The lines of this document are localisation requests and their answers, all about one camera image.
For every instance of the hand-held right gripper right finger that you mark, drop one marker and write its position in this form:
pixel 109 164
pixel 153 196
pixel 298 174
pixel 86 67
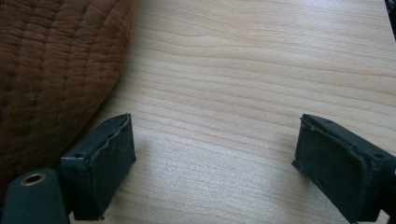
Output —
pixel 339 168

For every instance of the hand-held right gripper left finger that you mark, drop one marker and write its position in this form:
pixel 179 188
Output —
pixel 102 168

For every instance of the brown quilted cloth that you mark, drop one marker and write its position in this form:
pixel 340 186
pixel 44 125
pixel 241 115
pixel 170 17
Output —
pixel 53 77

